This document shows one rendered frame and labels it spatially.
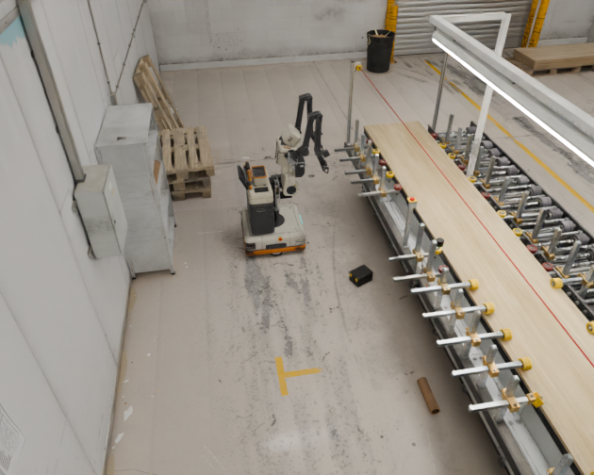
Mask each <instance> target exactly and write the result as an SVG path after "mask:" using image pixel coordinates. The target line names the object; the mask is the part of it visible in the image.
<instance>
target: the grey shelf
mask: <svg viewBox="0 0 594 475"><path fill-rule="evenodd" d="M151 117H152V119H151ZM152 122H153V123H152ZM153 127H154V128H153ZM118 137H126V139H123V140H116V138H118ZM158 146H159V147H158ZM94 149H95V152H96V155H97V158H98V162H99V165H102V164H111V167H112V170H113V173H114V177H115V181H116V184H117V188H118V191H119V194H120V198H121V201H122V205H123V209H124V214H125V218H126V221H127V231H126V237H125V244H124V252H125V255H126V259H127V262H128V266H129V268H130V272H131V275H132V280H133V279H136V278H137V276H136V275H135V273H139V272H147V271H155V270H171V274H172V275H174V274H175V270H174V267H173V241H174V228H175V227H176V226H177V225H176V222H175V217H174V213H173V203H172V198H171V193H170V189H169V184H168V179H167V174H166V170H165V165H164V160H163V155H162V151H161V146H160V141H159V136H158V131H157V123H156V118H155V113H154V109H153V104H152V103H147V104H134V105H121V106H108V107H107V111H106V114H105V118H104V120H103V123H102V126H101V129H100V132H99V135H98V139H97V141H96V144H95V146H94ZM157 149H158V151H157ZM158 154H159V156H158ZM159 159H160V160H159ZM161 159H162V160H161ZM155 160H158V161H159V162H160V167H159V173H158V179H157V185H156V181H155V177H154V163H155ZM163 169H164V170H163ZM164 173H165V174H164ZM151 175H152V176H151ZM163 177H164V179H163ZM165 178H166V179H165ZM152 179H153V180H152ZM150 181H151V183H150ZM152 181H153V182H152ZM164 182H165V184H164ZM153 183H154V184H153ZM151 185H152V187H151ZM165 187H166V188H165ZM152 190H153V191H152ZM153 193H154V196H153ZM169 196H170V197H169ZM169 205H170V207H169ZM170 209H171V212H170ZM171 214H172V215H171ZM132 271H133V272H132ZM133 274H134V275H133Z"/></svg>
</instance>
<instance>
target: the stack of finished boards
mask: <svg viewBox="0 0 594 475"><path fill-rule="evenodd" d="M513 58H515V59H516V60H518V61H520V62H521V63H523V64H525V65H526V66H528V67H530V68H531V69H533V70H540V69H551V68H562V67H573V66H585V65H594V42H591V43H578V44H566V45H554V46H542V47H530V48H518V49H514V54H513Z"/></svg>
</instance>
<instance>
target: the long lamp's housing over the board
mask: <svg viewBox="0 0 594 475"><path fill-rule="evenodd" d="M433 40H435V41H437V42H438V43H440V44H441V45H442V46H443V47H445V48H446V49H447V50H449V51H450V52H451V53H453V54H454V55H455V56H456V57H458V58H459V59H461V60H462V61H463V62H464V63H466V64H467V65H468V66H470V67H471V68H472V69H473V70H474V71H475V72H477V73H478V74H479V75H481V76H482V77H483V78H484V79H486V80H487V81H488V82H490V83H491V84H492V85H494V86H495V87H496V88H497V89H499V90H500V91H502V92H503V93H504V94H506V95H507V96H508V97H509V98H511V99H512V100H513V101H515V102H516V103H517V104H518V105H520V106H521V107H523V108H524V109H525V110H527V111H528V112H529V113H530V114H532V115H533V116H534V117H536V118H537V119H538V120H539V121H541V122H542V123H544V124H545V125H546V126H548V127H549V128H550V129H551V130H552V131H553V132H554V133H556V134H557V135H558V136H559V137H561V138H562V139H564V140H565V141H566V142H568V143H569V144H570V145H571V146H573V147H574V148H575V149H577V150H578V151H579V152H581V153H582V154H583V155H584V156H586V157H587V158H589V159H590V160H591V161H592V162H594V139H593V138H592V137H590V136H589V135H588V134H586V133H585V132H583V131H582V130H581V129H579V128H578V127H576V126H575V125H574V124H572V123H570V122H569V121H568V120H566V119H565V118H563V117H562V116H561V115H559V114H558V113H556V112H555V111H554V110H552V109H551V108H549V107H548V106H546V105H545V104H543V103H542V102H541V101H539V100H538V99H536V97H535V96H533V95H532V94H530V93H529V92H528V91H526V90H524V89H523V88H522V87H520V86H519V85H517V84H513V85H512V83H513V81H512V80H510V79H509V78H508V77H506V76H505V75H503V74H502V73H500V72H499V71H497V70H496V69H495V68H493V67H492V66H490V65H489V64H488V63H486V62H485V61H483V60H482V59H481V58H479V57H477V56H476V55H475V54H474V53H473V52H471V51H470V50H469V49H467V48H466V47H464V46H463V45H462V44H460V43H459V42H457V41H454V39H453V38H451V37H450V36H449V35H447V34H446V33H444V32H443V31H442V30H438V31H435V32H434V34H433V35H432V41H433Z"/></svg>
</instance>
